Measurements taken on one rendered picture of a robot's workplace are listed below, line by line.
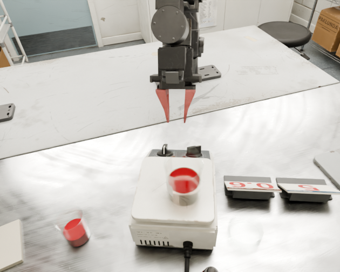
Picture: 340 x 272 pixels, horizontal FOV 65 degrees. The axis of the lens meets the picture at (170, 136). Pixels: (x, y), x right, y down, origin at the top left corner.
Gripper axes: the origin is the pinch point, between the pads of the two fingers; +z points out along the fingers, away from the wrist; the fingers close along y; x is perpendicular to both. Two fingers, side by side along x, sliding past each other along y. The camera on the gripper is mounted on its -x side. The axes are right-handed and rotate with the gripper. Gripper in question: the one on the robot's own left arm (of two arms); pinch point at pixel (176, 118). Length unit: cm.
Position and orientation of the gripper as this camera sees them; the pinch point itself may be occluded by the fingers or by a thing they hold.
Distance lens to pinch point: 56.9
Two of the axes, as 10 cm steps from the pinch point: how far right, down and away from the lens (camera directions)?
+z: 0.0, 9.6, 2.8
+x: 1.0, -2.8, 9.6
